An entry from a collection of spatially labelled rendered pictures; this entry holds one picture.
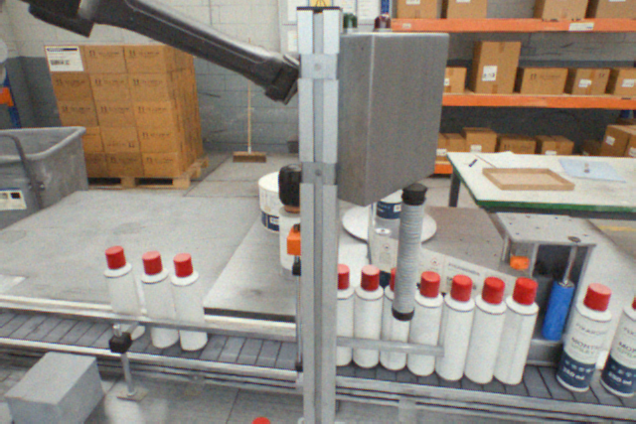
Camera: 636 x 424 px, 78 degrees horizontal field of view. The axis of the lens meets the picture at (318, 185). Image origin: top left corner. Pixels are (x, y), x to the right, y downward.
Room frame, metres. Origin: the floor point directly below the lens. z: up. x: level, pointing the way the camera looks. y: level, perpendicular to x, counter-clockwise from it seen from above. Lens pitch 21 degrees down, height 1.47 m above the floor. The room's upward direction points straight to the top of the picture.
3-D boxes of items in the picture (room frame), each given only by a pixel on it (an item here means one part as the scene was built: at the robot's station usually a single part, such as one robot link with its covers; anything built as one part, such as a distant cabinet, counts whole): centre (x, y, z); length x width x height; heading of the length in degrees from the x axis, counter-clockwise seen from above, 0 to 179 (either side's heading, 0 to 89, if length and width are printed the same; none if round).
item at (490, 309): (0.56, -0.30, 0.98); 0.05 x 0.05 x 0.20
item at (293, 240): (0.56, 0.02, 1.05); 0.10 x 0.04 x 0.33; 172
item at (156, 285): (0.64, 0.32, 0.98); 0.05 x 0.05 x 0.20
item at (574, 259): (0.64, -0.41, 1.01); 0.14 x 0.13 x 0.26; 82
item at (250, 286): (1.03, -0.16, 0.86); 0.80 x 0.67 x 0.05; 82
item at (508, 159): (2.11, -1.01, 0.81); 0.38 x 0.36 x 0.02; 83
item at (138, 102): (4.12, 1.93, 0.70); 1.20 x 0.82 x 1.39; 89
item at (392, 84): (0.51, -0.07, 1.38); 0.17 x 0.10 x 0.19; 137
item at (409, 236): (0.48, -0.13, 1.18); 0.04 x 0.04 x 0.21
